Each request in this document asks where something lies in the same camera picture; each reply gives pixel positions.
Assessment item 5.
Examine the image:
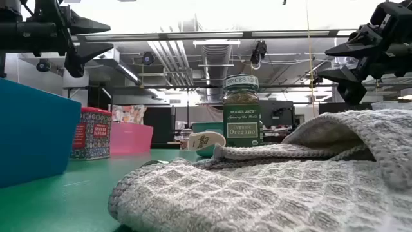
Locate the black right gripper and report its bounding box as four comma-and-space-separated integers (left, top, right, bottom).
317, 1, 412, 104

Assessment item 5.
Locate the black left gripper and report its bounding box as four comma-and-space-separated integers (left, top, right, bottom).
0, 0, 114, 78

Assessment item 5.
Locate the oregano jar green label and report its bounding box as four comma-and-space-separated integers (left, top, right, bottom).
222, 74, 265, 148

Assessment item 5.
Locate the small glass spice jar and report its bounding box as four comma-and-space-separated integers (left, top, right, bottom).
179, 128, 194, 151

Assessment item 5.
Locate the round black ceiling fixture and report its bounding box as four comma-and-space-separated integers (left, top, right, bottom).
141, 51, 156, 66
35, 59, 52, 73

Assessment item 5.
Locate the floral patterned bag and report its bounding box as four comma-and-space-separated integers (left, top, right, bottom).
111, 104, 148, 125

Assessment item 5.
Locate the black monitor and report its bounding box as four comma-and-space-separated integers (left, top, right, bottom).
259, 99, 295, 128

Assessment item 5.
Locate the black hanging device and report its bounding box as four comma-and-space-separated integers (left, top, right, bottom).
249, 39, 268, 70

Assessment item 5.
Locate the blue plastic bin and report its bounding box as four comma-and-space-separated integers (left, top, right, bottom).
0, 78, 82, 189

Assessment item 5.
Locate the pink plastic bin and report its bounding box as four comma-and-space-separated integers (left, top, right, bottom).
109, 121, 155, 157

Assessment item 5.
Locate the grey white knitted cloth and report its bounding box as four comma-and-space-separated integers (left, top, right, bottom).
108, 108, 412, 232

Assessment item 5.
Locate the grey overhead frame bar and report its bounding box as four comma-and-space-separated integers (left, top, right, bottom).
70, 29, 359, 43

